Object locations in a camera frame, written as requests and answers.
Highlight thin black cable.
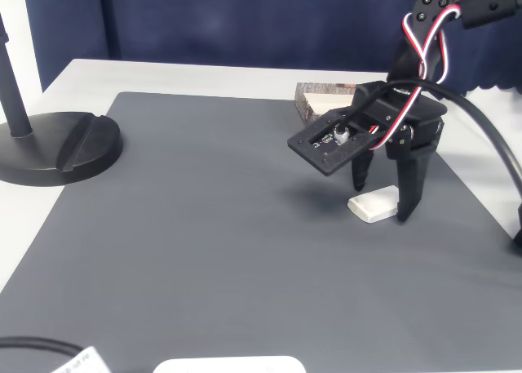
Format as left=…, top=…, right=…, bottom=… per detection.
left=0, top=335, right=89, bottom=360

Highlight grey rubber mat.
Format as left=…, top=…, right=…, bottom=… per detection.
left=0, top=91, right=522, bottom=373

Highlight white cable label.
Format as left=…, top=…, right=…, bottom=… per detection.
left=48, top=345, right=112, bottom=373

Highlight red white servo wires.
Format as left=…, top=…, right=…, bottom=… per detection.
left=369, top=0, right=501, bottom=152

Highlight black round object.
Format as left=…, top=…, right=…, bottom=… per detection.
left=0, top=11, right=125, bottom=188

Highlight black camera cable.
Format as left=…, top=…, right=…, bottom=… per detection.
left=336, top=78, right=522, bottom=178

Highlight white rectangular block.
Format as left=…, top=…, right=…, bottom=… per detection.
left=347, top=184, right=399, bottom=225

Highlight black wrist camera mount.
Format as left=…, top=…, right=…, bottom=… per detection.
left=286, top=107, right=395, bottom=177

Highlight printed cardboard box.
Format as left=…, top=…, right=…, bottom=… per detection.
left=293, top=82, right=358, bottom=125

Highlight white flat device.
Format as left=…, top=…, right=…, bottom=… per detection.
left=152, top=355, right=307, bottom=373

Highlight dark blue curtain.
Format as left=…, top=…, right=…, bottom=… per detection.
left=22, top=0, right=522, bottom=99

